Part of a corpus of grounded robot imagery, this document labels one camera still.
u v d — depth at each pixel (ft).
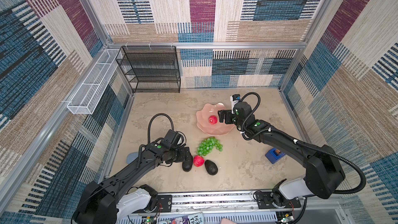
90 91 3.08
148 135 2.25
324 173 1.39
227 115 2.49
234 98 2.45
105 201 1.27
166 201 2.44
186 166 2.65
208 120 3.31
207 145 2.86
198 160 2.67
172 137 2.10
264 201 2.39
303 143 1.59
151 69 3.64
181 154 2.39
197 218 2.25
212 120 3.24
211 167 2.60
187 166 2.65
